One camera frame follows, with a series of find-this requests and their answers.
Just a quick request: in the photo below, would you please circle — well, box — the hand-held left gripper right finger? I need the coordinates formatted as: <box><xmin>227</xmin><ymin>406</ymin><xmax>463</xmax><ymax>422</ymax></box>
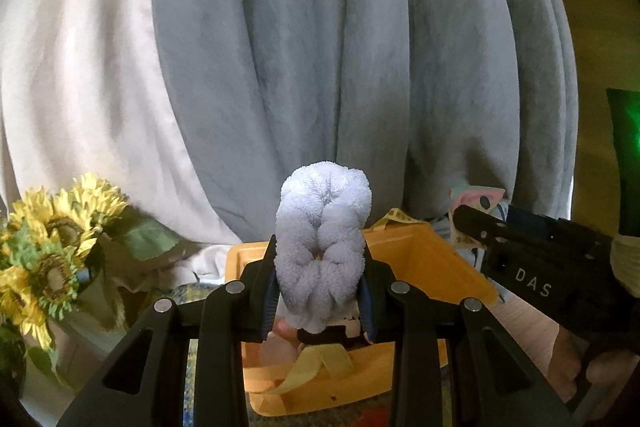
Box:
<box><xmin>356</xmin><ymin>241</ymin><xmax>577</xmax><ymax>427</ymax></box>

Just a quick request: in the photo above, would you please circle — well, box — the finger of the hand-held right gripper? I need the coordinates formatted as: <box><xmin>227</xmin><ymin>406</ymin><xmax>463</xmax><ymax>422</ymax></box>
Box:
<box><xmin>451</xmin><ymin>204</ymin><xmax>507</xmax><ymax>253</ymax></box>

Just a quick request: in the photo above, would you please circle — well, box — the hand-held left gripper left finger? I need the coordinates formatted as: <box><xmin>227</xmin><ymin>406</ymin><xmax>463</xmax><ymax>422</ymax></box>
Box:
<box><xmin>56</xmin><ymin>234</ymin><xmax>279</xmax><ymax>427</ymax></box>

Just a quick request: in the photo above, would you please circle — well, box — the small patterned pouch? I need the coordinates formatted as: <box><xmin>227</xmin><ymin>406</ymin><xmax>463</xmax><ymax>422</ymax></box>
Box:
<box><xmin>447</xmin><ymin>185</ymin><xmax>507</xmax><ymax>261</ymax></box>

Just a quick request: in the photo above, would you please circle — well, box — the pink makeup sponge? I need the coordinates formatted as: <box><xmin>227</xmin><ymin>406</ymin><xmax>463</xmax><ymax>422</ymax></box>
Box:
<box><xmin>265</xmin><ymin>318</ymin><xmax>302</xmax><ymax>359</ymax></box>

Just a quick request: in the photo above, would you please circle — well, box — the yellow plastic basket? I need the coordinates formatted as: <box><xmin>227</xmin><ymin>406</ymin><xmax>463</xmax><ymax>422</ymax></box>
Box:
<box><xmin>224</xmin><ymin>207</ymin><xmax>501</xmax><ymax>419</ymax></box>

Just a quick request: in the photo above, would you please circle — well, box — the white towel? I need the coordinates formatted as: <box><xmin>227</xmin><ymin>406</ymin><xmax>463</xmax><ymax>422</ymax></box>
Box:
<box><xmin>274</xmin><ymin>161</ymin><xmax>374</xmax><ymax>334</ymax></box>

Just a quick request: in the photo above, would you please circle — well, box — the person's right hand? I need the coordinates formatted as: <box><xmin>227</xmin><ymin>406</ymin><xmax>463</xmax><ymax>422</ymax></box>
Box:
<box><xmin>546</xmin><ymin>324</ymin><xmax>640</xmax><ymax>424</ymax></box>

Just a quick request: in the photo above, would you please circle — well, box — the grey vase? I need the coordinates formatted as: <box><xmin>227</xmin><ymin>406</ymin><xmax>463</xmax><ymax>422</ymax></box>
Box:
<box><xmin>52</xmin><ymin>257</ymin><xmax>135</xmax><ymax>360</ymax></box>

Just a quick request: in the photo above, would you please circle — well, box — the grey curtain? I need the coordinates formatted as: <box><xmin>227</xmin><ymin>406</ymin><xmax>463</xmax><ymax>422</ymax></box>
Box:
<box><xmin>150</xmin><ymin>0</ymin><xmax>581</xmax><ymax>250</ymax></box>

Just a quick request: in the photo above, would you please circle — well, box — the sunflower bouquet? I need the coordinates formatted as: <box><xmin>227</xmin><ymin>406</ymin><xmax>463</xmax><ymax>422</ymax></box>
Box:
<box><xmin>0</xmin><ymin>172</ymin><xmax>182</xmax><ymax>354</ymax></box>

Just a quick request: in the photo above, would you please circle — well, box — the wooden door panel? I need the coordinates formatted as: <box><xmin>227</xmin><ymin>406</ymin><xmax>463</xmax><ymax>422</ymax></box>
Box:
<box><xmin>520</xmin><ymin>0</ymin><xmax>640</xmax><ymax>230</ymax></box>

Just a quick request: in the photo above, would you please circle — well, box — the green leafy plant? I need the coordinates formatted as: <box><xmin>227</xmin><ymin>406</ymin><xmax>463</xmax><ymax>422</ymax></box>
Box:
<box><xmin>0</xmin><ymin>317</ymin><xmax>59</xmax><ymax>397</ymax></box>

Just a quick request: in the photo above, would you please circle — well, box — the pale pink curtain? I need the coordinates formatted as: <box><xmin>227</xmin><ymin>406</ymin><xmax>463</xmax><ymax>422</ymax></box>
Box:
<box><xmin>0</xmin><ymin>0</ymin><xmax>247</xmax><ymax>290</ymax></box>

